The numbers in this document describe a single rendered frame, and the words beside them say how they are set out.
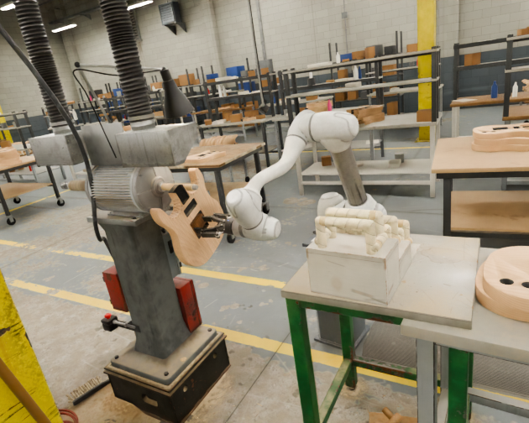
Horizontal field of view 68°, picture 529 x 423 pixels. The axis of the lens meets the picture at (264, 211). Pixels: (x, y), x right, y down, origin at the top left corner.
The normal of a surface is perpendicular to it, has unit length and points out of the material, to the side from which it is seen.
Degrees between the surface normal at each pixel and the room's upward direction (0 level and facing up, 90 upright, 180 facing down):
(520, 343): 0
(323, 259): 90
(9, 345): 90
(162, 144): 90
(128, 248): 90
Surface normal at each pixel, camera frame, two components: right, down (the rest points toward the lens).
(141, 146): -0.48, 0.36
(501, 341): -0.14, -0.93
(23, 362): 0.87, 0.04
